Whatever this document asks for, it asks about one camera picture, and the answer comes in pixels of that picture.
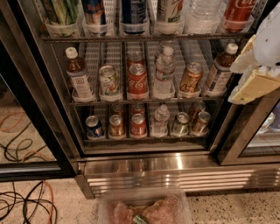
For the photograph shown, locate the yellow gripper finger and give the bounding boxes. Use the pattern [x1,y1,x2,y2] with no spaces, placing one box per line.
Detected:
[228,66,280,105]
[230,34,259,74]

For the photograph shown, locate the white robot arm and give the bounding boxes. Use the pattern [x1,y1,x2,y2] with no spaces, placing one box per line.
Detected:
[228,3,280,105]

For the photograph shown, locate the red cola can top shelf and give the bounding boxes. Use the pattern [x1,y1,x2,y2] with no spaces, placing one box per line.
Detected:
[223,0,256,32]

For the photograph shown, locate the right glass fridge door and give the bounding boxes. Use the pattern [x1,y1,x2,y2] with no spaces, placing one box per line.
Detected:
[217,88,280,165]

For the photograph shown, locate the glass fridge door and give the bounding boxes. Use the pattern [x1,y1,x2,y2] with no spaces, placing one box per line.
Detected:
[217,88,280,165]
[0,0,79,181]

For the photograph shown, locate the large water bottle top shelf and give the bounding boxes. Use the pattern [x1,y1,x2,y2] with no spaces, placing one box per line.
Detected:
[185,0,221,34]

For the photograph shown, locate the orange soda can middle shelf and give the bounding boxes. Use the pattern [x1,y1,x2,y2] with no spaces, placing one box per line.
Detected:
[179,62,203,93]

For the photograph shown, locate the orange can bottom shelf behind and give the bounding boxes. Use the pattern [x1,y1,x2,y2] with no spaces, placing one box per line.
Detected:
[188,101,206,123]

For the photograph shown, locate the orange can bottom shelf front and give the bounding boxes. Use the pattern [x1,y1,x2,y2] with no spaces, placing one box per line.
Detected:
[192,111,211,136]

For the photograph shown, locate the clear water bottle middle shelf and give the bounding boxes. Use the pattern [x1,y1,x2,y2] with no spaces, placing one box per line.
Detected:
[154,46,176,95]

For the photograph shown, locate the white floral can top shelf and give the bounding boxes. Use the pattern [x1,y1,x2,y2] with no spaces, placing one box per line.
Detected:
[157,0,183,23]

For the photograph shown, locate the green silver can bottom shelf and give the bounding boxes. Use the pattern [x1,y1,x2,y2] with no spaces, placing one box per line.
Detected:
[171,112,189,136]

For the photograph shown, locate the stainless steel fridge base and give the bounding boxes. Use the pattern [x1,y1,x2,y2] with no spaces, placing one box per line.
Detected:
[75,153,280,199]

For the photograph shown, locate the small water bottle bottom shelf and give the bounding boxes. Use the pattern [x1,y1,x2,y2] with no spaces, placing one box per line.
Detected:
[151,104,170,137]

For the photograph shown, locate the red cola can front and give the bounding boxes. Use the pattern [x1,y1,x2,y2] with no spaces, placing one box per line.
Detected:
[128,64,148,95]

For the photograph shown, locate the red cola can behind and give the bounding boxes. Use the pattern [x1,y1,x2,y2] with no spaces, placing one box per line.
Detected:
[127,52,145,67]

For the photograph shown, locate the red can bottom shelf behind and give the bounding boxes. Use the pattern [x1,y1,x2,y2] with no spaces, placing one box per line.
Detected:
[130,103,145,116]

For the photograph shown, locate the dark blue can top shelf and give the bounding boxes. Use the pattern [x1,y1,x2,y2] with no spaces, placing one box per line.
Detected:
[121,0,147,25]

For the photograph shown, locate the red can bottom shelf front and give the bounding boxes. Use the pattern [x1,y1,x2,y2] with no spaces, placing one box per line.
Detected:
[130,113,146,137]

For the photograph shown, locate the gold can bottom shelf behind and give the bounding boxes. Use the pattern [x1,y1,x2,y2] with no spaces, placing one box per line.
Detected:
[110,104,124,116]

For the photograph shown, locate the gold can shelf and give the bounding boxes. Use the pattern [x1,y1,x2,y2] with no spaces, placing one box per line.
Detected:
[109,115,125,137]
[110,104,124,116]

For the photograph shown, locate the white green soda can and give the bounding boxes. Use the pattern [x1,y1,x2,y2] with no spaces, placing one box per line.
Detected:
[99,65,120,96]

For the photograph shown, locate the gold can bottom shelf front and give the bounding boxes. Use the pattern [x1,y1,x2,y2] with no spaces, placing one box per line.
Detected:
[109,115,125,137]

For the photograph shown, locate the blue energy drink can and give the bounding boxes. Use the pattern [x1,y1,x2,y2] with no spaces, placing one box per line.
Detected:
[81,0,106,25]

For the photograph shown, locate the blue can bottom shelf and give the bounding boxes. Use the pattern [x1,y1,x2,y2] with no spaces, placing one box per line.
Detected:
[86,115,104,138]

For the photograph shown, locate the green tall can top shelf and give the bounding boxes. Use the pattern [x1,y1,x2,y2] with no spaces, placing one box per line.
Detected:
[41,0,79,25]

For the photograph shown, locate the left glass fridge door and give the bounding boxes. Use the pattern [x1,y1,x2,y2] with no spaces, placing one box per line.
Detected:
[0,0,79,181]

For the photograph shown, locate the right brown tea bottle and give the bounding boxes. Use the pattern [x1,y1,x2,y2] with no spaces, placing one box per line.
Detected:
[205,43,238,92]

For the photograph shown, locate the brown tea bottle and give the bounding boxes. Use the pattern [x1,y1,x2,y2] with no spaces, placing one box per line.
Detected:
[205,43,238,92]
[66,47,93,98]

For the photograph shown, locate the left brown tea bottle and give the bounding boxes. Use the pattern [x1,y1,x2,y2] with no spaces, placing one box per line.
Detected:
[66,47,93,98]

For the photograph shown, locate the clear plastic food container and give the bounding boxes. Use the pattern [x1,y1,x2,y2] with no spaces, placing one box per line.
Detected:
[97,187,192,224]

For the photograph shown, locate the top wire shelf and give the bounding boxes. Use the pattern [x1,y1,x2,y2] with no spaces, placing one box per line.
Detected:
[42,32,253,43]

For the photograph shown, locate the wire shelf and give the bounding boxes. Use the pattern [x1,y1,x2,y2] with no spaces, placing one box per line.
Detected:
[69,97,223,107]
[42,32,253,43]

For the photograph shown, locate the middle wire shelf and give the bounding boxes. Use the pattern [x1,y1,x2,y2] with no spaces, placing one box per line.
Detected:
[69,97,223,107]

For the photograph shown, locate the black and orange floor cables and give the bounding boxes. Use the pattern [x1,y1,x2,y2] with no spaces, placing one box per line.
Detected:
[0,179,59,224]

